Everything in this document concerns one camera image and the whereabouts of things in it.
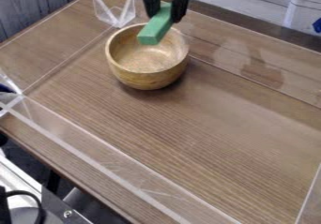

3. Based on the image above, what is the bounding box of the white bucket in background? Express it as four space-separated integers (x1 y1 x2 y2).
284 0 321 37

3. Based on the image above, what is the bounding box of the black cable loop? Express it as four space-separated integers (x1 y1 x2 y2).
4 189 45 224

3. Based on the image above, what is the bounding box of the green rectangular block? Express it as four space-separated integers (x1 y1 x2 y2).
136 3 171 45

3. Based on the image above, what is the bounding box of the brown wooden bowl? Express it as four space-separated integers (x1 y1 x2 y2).
104 22 190 90

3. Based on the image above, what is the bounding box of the metal bracket with screw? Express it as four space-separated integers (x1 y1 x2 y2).
41 192 92 224

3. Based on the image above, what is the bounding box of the clear acrylic table fence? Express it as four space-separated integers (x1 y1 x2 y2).
0 0 321 224

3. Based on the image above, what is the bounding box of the clear acrylic corner bracket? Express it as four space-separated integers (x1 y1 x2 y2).
91 0 135 28

